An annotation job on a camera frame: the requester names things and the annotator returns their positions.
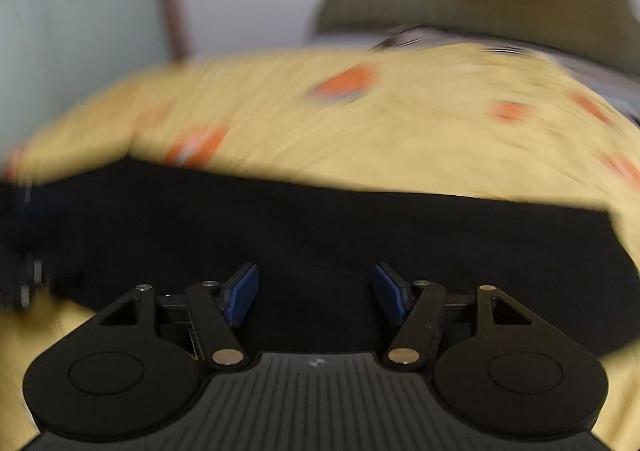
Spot yellow printed blanket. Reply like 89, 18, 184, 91
0, 43, 640, 451

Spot black pants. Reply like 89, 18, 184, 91
0, 156, 640, 367

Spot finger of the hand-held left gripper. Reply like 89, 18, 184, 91
0, 181, 57, 317

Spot frosted glass door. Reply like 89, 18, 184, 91
0, 0, 173, 156

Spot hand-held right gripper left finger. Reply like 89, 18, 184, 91
97, 262, 261, 372

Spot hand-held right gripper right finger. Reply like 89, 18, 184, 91
372, 262, 538, 372

